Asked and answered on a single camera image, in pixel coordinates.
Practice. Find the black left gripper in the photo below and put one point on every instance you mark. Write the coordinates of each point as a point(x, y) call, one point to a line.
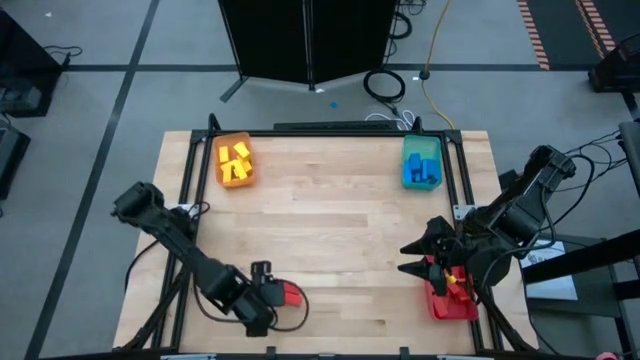
point(255, 305)

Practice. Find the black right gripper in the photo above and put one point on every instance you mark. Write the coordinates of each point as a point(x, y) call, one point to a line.
point(457, 250)

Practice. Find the red wooden block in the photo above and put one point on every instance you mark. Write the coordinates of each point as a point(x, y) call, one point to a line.
point(461, 294)
point(293, 295)
point(457, 273)
point(440, 306)

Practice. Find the orange plastic bin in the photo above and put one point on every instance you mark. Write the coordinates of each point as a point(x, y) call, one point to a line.
point(235, 185)

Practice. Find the yellow wooden block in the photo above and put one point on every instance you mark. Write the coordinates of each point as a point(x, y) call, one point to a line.
point(239, 170)
point(248, 166)
point(224, 154)
point(241, 150)
point(227, 172)

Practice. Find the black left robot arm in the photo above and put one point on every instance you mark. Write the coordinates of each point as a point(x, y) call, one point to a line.
point(185, 245)

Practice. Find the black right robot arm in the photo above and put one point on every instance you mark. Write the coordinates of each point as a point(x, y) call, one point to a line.
point(520, 210)

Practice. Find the red plastic bin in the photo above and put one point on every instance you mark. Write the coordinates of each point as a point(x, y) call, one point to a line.
point(452, 314)

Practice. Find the teal plastic bin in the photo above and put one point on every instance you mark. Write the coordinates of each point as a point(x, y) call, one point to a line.
point(420, 145)

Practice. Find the black power adapter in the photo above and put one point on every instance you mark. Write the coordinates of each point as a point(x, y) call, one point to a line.
point(506, 177)

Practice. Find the white paper sheet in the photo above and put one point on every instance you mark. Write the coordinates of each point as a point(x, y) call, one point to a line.
point(552, 291)

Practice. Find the black flat bar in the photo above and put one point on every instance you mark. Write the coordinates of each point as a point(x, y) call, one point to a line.
point(335, 125)

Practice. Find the red tape roll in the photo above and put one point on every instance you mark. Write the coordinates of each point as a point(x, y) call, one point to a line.
point(608, 356)

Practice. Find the black folding partition screen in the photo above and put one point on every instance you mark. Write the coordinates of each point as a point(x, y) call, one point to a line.
point(310, 40)

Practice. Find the black striped floor mat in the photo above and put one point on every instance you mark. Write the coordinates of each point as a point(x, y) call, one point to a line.
point(560, 25)

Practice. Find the black equipment case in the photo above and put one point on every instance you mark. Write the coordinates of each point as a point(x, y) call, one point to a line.
point(617, 70)

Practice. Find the black equipment box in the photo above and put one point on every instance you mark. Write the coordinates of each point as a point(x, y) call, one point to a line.
point(10, 160)

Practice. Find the black cabinet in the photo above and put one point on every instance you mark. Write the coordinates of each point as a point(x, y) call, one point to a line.
point(25, 60)

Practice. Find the black side table frame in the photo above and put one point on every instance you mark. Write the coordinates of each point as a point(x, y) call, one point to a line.
point(575, 260)

